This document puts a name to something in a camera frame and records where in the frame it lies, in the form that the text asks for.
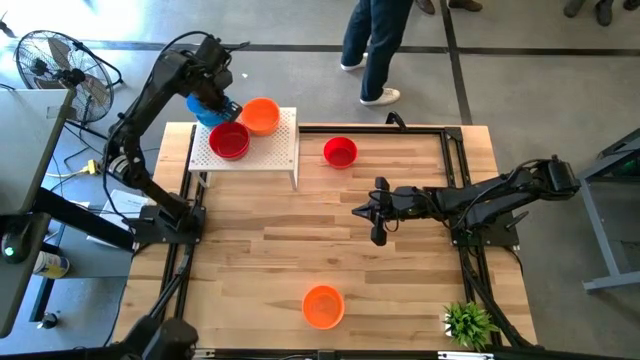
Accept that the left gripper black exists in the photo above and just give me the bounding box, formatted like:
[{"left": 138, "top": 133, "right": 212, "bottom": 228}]
[{"left": 192, "top": 69, "right": 244, "bottom": 123}]

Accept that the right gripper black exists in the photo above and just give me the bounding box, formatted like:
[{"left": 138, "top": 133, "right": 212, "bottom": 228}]
[{"left": 352, "top": 176, "right": 441, "bottom": 246}]

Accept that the red plastic mini bowl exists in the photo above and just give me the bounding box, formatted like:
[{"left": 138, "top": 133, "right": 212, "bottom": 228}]
[
  {"left": 208, "top": 121, "right": 251, "bottom": 161},
  {"left": 322, "top": 136, "right": 359, "bottom": 170}
]

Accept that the orange plastic mini bowl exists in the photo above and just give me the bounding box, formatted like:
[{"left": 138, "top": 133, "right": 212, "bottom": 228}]
[
  {"left": 240, "top": 97, "right": 282, "bottom": 137},
  {"left": 301, "top": 284, "right": 346, "bottom": 331}
]

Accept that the blue plastic mini bowl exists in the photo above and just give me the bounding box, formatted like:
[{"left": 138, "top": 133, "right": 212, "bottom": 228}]
[{"left": 186, "top": 93, "right": 245, "bottom": 128}]

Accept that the white perforated metal shelf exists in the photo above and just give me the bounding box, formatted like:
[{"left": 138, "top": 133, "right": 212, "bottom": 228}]
[{"left": 187, "top": 106, "right": 301, "bottom": 191}]

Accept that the white paper sheet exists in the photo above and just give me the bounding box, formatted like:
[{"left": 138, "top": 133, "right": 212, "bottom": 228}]
[{"left": 87, "top": 188, "right": 151, "bottom": 246}]

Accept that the small green artificial plant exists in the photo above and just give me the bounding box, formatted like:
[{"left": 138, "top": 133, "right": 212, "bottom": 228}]
[{"left": 443, "top": 299, "right": 501, "bottom": 351}]

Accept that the black floor fan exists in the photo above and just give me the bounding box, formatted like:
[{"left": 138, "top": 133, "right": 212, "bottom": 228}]
[{"left": 14, "top": 29, "right": 124, "bottom": 144}]

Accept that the person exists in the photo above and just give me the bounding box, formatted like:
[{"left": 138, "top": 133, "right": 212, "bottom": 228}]
[
  {"left": 340, "top": 0, "right": 415, "bottom": 107},
  {"left": 414, "top": 0, "right": 484, "bottom": 15},
  {"left": 563, "top": 0, "right": 615, "bottom": 27}
]

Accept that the grey desk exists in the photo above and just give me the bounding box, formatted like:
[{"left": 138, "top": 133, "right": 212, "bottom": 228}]
[{"left": 0, "top": 88, "right": 136, "bottom": 337}]

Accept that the grey metal cart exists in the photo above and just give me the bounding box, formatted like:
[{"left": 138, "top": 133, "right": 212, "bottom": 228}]
[{"left": 574, "top": 127, "right": 640, "bottom": 294}]

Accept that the white yellow spray can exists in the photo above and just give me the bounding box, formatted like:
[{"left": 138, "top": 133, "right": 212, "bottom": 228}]
[{"left": 32, "top": 251, "right": 71, "bottom": 280}]

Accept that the black device with green light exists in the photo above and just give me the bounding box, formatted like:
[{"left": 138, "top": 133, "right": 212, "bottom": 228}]
[{"left": 0, "top": 219, "right": 32, "bottom": 265}]

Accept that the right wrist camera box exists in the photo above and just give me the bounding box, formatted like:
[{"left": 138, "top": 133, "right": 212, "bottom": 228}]
[{"left": 392, "top": 185, "right": 426, "bottom": 210}]

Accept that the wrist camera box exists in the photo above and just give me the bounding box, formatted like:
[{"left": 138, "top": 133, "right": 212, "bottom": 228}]
[
  {"left": 392, "top": 185, "right": 426, "bottom": 210},
  {"left": 197, "top": 35, "right": 235, "bottom": 71}
]

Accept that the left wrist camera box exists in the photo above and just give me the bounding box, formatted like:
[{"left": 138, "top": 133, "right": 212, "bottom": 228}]
[{"left": 197, "top": 35, "right": 235, "bottom": 71}]

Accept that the black aluminium rail frame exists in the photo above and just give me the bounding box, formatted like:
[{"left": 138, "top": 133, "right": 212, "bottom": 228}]
[{"left": 122, "top": 124, "right": 539, "bottom": 360}]

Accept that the black clamp handle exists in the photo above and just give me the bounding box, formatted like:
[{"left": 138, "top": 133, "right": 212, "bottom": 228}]
[{"left": 384, "top": 110, "right": 409, "bottom": 132}]

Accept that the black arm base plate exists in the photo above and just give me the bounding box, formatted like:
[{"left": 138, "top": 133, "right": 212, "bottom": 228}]
[
  {"left": 132, "top": 203, "right": 207, "bottom": 246},
  {"left": 448, "top": 202, "right": 521, "bottom": 249}
]

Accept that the silver metal bracket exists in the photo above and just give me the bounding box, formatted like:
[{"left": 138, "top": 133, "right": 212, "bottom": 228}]
[{"left": 438, "top": 351, "right": 494, "bottom": 360}]

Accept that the black camera rig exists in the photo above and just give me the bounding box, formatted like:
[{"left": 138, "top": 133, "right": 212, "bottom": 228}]
[{"left": 124, "top": 315, "right": 200, "bottom": 360}]

